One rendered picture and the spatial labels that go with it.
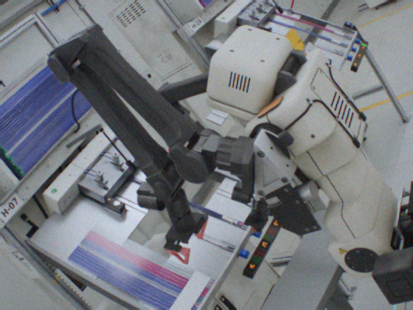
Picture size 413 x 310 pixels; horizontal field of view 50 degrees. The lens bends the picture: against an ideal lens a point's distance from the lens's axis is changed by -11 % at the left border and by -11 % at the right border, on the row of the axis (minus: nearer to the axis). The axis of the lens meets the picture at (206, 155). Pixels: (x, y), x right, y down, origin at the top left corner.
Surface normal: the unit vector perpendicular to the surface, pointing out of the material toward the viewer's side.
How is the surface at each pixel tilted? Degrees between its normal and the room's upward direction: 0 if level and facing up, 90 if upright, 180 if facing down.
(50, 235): 43
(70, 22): 90
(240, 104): 90
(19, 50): 90
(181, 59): 90
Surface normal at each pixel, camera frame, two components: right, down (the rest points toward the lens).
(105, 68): -0.36, 0.57
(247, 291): 0.65, -0.23
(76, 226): 0.01, -0.70
